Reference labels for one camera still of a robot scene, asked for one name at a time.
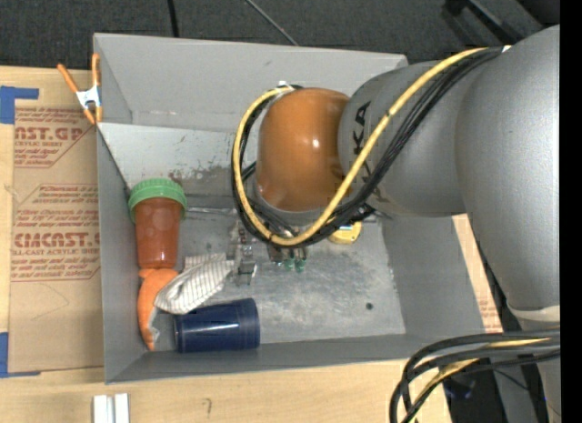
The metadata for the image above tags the orange toy carrot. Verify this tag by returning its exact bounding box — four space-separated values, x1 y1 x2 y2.
136 267 180 352

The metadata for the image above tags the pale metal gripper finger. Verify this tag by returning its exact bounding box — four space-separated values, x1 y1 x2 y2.
226 224 243 277
237 244 259 287

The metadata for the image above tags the dark blue cup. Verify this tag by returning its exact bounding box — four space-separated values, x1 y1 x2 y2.
171 297 262 354

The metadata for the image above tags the brown cardboard board red print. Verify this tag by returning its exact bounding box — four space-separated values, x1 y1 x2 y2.
0 65 505 375

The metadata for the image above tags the orange jar with green lid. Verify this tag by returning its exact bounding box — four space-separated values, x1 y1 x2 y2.
126 177 188 270

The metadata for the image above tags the white striped cloth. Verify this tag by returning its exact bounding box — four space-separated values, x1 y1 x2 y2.
153 251 237 316

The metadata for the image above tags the yellow round thing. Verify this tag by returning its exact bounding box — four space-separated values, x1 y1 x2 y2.
326 220 364 246

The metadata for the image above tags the grey metal bin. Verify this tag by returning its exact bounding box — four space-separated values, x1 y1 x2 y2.
93 33 504 385

